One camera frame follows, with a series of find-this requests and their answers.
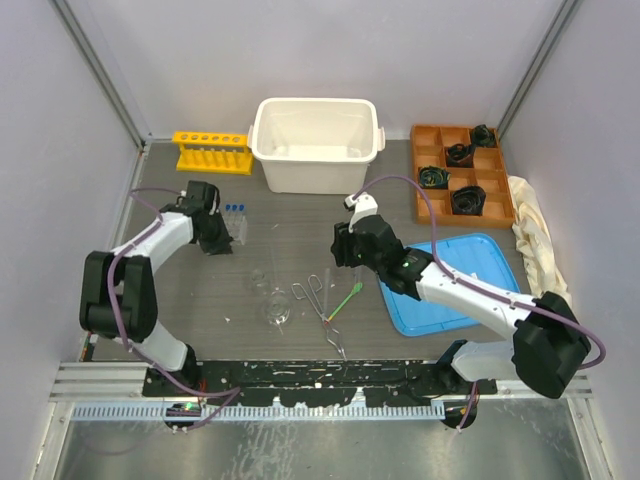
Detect glass funnel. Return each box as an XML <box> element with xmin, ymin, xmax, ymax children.
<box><xmin>261</xmin><ymin>291</ymin><xmax>291</xmax><ymax>334</ymax></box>

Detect yellow test tube rack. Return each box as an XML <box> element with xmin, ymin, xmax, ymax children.
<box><xmin>172</xmin><ymin>131</ymin><xmax>253</xmax><ymax>176</ymax></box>

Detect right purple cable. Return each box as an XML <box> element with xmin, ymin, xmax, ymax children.
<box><xmin>352</xmin><ymin>174</ymin><xmax>606</xmax><ymax>434</ymax></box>

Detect orange compartment tray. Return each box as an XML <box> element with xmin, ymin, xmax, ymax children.
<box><xmin>410</xmin><ymin>124</ymin><xmax>515</xmax><ymax>229</ymax></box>

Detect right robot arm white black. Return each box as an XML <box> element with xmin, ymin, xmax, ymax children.
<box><xmin>330</xmin><ymin>214</ymin><xmax>591</xmax><ymax>399</ymax></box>

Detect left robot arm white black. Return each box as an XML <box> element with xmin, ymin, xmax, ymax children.
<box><xmin>79</xmin><ymin>180</ymin><xmax>232</xmax><ymax>396</ymax></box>

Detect small glass beaker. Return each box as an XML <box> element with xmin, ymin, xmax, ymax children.
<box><xmin>250</xmin><ymin>269</ymin><xmax>271</xmax><ymax>294</ymax></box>

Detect black cable bundle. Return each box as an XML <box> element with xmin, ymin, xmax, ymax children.
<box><xmin>444</xmin><ymin>142</ymin><xmax>475</xmax><ymax>167</ymax></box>
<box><xmin>472</xmin><ymin>123</ymin><xmax>499</xmax><ymax>149</ymax></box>
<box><xmin>451</xmin><ymin>185</ymin><xmax>487</xmax><ymax>216</ymax></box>
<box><xmin>418</xmin><ymin>167</ymin><xmax>451</xmax><ymax>191</ymax></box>

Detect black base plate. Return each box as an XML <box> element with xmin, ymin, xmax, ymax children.
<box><xmin>142</xmin><ymin>358</ymin><xmax>499</xmax><ymax>409</ymax></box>

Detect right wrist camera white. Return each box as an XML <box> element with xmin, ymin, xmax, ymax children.
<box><xmin>344</xmin><ymin>192</ymin><xmax>378</xmax><ymax>233</ymax></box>

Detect white slotted cable duct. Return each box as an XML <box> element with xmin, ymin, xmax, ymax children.
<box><xmin>71</xmin><ymin>401</ymin><xmax>445</xmax><ymax>423</ymax></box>

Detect cream cloth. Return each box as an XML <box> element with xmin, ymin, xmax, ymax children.
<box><xmin>508</xmin><ymin>176</ymin><xmax>573</xmax><ymax>307</ymax></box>

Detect metal crucible tongs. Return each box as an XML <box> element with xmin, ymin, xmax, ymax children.
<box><xmin>291</xmin><ymin>274</ymin><xmax>347</xmax><ymax>360</ymax></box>

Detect white plastic bin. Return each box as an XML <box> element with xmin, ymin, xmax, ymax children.
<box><xmin>248</xmin><ymin>97</ymin><xmax>386</xmax><ymax>195</ymax></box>

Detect blue plastic tray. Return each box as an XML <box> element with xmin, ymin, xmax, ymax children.
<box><xmin>380</xmin><ymin>233</ymin><xmax>519</xmax><ymax>339</ymax></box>

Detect clear acrylic tube rack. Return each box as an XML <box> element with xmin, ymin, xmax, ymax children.
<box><xmin>223</xmin><ymin>212</ymin><xmax>248</xmax><ymax>245</ymax></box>

